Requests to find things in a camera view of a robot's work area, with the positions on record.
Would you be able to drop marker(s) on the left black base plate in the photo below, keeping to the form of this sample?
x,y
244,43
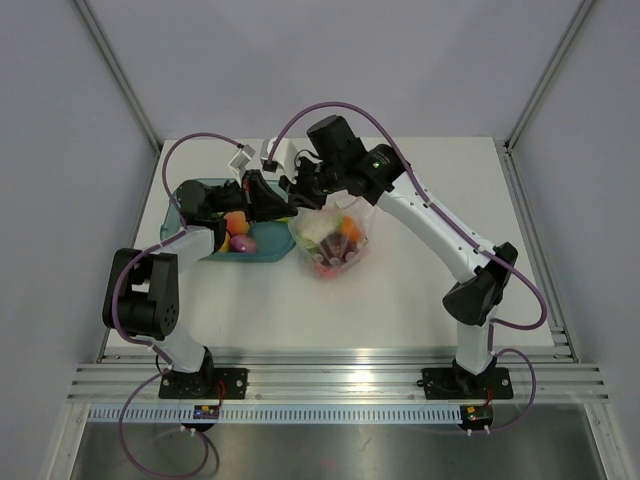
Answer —
x,y
228,383

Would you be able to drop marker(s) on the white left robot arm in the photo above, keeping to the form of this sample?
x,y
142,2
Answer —
x,y
142,301

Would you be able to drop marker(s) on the teal plastic food tray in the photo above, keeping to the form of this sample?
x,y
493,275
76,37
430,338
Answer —
x,y
273,238

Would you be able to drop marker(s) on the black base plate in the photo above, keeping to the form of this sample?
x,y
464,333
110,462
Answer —
x,y
448,383
228,383

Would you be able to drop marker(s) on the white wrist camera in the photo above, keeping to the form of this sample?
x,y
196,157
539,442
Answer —
x,y
279,159
239,162

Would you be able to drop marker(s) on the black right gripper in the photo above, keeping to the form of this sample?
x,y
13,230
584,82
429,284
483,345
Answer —
x,y
297,192

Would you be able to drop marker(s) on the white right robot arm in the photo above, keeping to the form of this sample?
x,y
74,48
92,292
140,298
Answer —
x,y
384,178

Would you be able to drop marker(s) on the aluminium mounting rail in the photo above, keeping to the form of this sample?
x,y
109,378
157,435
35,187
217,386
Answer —
x,y
346,376

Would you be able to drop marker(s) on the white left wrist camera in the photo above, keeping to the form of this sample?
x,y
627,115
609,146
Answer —
x,y
239,162

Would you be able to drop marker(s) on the clear zip top bag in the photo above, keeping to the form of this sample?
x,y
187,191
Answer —
x,y
357,208

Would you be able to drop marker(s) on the controller board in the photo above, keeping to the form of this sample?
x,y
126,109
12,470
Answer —
x,y
476,417
206,412

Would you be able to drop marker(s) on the white toy cauliflower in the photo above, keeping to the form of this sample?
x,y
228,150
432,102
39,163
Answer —
x,y
315,226

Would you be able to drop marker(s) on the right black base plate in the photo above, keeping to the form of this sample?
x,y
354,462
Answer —
x,y
448,383

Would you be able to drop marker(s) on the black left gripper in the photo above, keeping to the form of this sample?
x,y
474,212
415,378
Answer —
x,y
260,201

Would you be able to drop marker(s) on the right controller board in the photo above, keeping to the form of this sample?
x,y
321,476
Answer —
x,y
476,417

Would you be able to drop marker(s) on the white slotted cable duct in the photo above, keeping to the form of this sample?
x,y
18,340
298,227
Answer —
x,y
282,414

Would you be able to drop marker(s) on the left controller board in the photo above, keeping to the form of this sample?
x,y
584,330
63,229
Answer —
x,y
206,412

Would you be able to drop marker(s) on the yellow toy pepper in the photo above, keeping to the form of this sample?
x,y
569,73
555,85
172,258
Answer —
x,y
225,245

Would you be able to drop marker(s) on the red toy tomato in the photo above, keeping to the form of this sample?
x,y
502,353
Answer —
x,y
324,271

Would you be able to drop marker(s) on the peach toy fruit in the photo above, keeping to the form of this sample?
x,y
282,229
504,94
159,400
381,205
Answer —
x,y
237,223

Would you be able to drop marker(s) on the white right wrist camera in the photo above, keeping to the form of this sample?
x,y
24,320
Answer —
x,y
279,159

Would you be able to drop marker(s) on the aluminium frame post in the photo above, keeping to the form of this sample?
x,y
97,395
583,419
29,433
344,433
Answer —
x,y
550,71
106,52

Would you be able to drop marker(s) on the dark red toy pepper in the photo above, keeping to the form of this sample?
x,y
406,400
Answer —
x,y
336,249

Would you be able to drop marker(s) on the purple toy onion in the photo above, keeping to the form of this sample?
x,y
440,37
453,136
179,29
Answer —
x,y
243,244

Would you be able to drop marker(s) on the left aluminium frame post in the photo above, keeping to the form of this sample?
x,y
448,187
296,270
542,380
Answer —
x,y
106,52

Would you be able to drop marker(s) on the right aluminium frame post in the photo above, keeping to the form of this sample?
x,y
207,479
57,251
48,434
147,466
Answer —
x,y
550,71

